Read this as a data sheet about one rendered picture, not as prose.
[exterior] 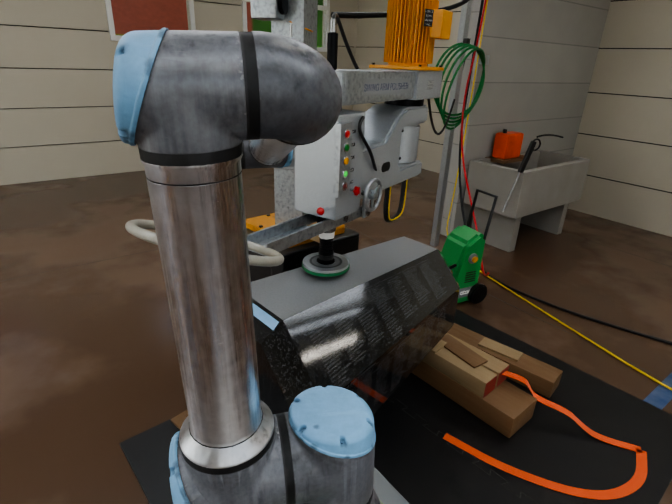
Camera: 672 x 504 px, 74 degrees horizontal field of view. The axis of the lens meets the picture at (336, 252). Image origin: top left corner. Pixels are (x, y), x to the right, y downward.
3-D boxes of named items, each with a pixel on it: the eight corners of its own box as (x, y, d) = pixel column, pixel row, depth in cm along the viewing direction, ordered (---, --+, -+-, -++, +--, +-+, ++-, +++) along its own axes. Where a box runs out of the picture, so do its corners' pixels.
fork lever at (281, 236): (338, 208, 219) (338, 198, 217) (372, 216, 209) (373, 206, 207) (235, 246, 165) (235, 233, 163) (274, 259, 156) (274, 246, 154)
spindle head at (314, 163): (339, 198, 220) (343, 104, 202) (377, 207, 209) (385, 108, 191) (293, 216, 193) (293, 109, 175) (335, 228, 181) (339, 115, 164)
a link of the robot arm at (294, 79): (364, 15, 47) (286, 127, 113) (245, 12, 44) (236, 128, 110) (370, 126, 49) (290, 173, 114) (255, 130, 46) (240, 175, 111)
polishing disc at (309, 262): (358, 266, 202) (358, 263, 202) (320, 277, 190) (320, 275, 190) (330, 250, 217) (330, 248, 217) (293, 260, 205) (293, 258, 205)
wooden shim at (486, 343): (477, 345, 280) (478, 343, 279) (484, 338, 287) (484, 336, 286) (517, 362, 265) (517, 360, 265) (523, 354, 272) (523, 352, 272)
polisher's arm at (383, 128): (387, 186, 259) (395, 98, 240) (424, 194, 248) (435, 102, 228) (312, 218, 203) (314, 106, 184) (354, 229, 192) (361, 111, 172)
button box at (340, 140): (343, 192, 182) (347, 121, 171) (349, 194, 181) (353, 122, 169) (332, 197, 176) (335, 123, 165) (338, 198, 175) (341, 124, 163)
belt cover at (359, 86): (397, 100, 247) (399, 68, 241) (439, 104, 235) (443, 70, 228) (285, 112, 174) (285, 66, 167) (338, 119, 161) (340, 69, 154)
